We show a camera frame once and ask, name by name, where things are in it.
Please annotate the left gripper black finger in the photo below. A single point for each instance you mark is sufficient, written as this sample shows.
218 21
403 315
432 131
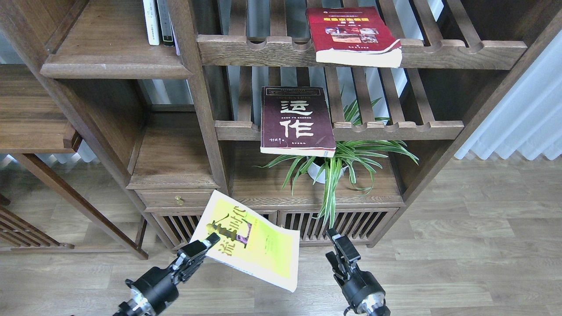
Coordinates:
191 256

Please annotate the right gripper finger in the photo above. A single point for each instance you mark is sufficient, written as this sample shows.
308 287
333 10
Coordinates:
334 261

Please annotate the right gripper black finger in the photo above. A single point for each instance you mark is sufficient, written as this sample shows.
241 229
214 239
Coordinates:
345 250

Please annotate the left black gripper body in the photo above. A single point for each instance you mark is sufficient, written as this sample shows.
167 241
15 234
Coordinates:
154 291

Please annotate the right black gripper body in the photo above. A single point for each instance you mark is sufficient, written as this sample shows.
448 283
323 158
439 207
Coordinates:
363 293

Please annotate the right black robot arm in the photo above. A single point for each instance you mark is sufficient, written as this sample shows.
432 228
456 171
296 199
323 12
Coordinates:
362 291

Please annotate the spider plant in white pot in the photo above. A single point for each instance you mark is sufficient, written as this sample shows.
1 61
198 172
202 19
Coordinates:
347 154

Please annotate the dark wooden bookshelf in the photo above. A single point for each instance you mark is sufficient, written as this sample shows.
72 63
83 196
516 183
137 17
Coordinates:
168 125

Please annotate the dark maroon book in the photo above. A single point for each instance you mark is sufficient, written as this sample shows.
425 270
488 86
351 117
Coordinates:
296 121

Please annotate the pale purple upright book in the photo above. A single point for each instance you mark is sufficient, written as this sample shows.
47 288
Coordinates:
177 51

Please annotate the wooden side furniture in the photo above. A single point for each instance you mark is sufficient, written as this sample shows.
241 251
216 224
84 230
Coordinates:
31 124

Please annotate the red cover book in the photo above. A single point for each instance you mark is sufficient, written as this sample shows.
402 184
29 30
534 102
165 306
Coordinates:
355 36

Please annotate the white curtain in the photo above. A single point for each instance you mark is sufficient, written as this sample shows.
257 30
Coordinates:
527 122

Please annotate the dark spine upright book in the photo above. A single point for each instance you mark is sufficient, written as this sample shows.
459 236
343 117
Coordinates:
166 29

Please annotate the white spine upright book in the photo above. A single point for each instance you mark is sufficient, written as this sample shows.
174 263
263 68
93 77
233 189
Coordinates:
152 22

